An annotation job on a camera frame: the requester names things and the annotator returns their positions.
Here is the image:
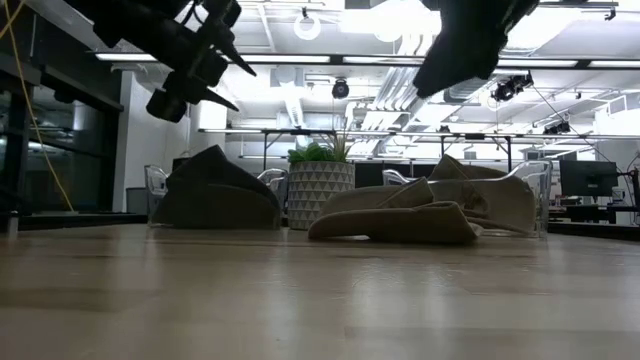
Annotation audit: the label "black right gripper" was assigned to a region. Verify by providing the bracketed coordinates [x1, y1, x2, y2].
[412, 0, 542, 99]

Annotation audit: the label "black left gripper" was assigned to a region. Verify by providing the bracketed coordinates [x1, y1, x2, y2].
[107, 0, 258, 125]

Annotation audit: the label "black ceiling spotlight cluster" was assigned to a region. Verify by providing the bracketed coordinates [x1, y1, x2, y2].
[491, 71, 535, 104]

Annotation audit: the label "clear plastic bin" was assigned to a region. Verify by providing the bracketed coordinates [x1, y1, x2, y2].
[382, 159, 554, 239]
[143, 164, 290, 232]

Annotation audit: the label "grey waste bin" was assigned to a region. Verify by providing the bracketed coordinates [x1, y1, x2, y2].
[124, 186, 150, 216]

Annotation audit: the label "succulent in patterned white pot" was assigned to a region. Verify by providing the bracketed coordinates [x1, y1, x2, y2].
[286, 132, 357, 232]

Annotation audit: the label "large black monitor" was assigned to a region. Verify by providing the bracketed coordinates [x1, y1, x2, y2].
[558, 159, 619, 198]

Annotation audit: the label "black background rig frame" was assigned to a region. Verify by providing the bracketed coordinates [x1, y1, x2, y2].
[198, 127, 640, 174]

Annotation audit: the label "yellow cable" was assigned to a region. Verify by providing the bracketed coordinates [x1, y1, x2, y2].
[0, 0, 76, 214]

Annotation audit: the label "black aluminium table frame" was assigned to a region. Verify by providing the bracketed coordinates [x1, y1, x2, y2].
[0, 212, 640, 242]

